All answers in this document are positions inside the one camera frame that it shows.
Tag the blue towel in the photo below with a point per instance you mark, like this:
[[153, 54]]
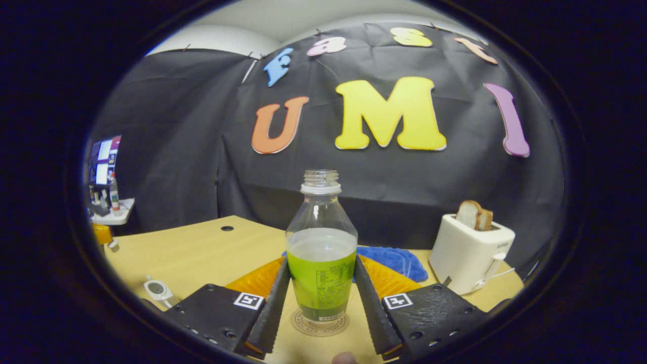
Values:
[[394, 263]]

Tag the clear green label water bottle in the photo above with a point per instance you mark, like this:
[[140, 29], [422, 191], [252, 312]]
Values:
[[321, 263]]

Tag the black desk organizer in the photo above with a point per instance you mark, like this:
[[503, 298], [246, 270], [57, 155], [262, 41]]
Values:
[[98, 206]]

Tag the computer monitor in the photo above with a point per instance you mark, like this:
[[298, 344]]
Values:
[[105, 162]]

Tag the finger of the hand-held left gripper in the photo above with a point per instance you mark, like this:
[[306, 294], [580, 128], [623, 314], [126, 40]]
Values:
[[102, 235]]

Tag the white teacup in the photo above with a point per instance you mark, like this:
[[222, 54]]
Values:
[[156, 289]]

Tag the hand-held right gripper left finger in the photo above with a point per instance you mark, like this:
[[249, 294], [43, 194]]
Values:
[[275, 308]]

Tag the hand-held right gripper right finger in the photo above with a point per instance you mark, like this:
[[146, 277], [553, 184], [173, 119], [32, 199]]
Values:
[[371, 313]]

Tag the black backdrop cloth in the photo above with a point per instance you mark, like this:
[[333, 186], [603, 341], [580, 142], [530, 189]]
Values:
[[177, 151]]

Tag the round brown coaster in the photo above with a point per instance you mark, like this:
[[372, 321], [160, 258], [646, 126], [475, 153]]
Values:
[[319, 327]]

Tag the red cap plastic bottle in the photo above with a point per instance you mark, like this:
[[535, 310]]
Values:
[[114, 197]]

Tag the white side table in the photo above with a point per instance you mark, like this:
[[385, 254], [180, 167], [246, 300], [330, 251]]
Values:
[[119, 215]]

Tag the white toaster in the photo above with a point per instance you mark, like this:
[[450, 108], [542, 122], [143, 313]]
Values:
[[467, 253]]

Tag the toast slices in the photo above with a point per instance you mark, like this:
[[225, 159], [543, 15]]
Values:
[[475, 216]]

